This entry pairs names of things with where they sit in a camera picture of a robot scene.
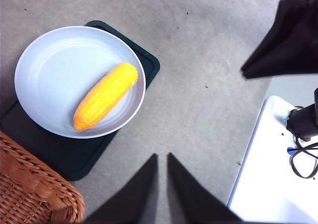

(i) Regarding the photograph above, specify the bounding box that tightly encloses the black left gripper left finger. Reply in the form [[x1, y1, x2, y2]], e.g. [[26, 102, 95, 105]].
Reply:
[[83, 153, 159, 224]]

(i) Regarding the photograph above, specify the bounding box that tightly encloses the yellow orange corn cob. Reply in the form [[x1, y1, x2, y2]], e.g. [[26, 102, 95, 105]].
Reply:
[[73, 62, 139, 131]]

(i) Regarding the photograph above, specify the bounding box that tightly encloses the blue round plate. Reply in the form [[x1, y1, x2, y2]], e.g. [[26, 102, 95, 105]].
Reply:
[[14, 25, 147, 139]]

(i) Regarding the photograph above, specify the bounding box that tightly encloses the black rectangular tray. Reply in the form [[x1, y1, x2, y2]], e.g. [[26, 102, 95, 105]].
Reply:
[[0, 19, 161, 182]]

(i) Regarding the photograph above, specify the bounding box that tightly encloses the black camera on base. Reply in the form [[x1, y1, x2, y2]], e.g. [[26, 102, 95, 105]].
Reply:
[[285, 87, 318, 142]]

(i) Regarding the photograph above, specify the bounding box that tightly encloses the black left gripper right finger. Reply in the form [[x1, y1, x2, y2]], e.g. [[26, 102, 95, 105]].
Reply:
[[166, 152, 245, 224]]

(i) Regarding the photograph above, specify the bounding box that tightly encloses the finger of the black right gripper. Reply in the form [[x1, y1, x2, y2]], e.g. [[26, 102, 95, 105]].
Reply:
[[240, 0, 318, 80]]

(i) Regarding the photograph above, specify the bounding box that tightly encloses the brown wicker basket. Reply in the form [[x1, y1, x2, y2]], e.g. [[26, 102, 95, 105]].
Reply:
[[0, 131, 85, 224]]

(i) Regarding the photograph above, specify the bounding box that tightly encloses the black looped cable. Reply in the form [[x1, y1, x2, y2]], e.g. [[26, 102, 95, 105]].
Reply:
[[290, 141, 318, 179]]

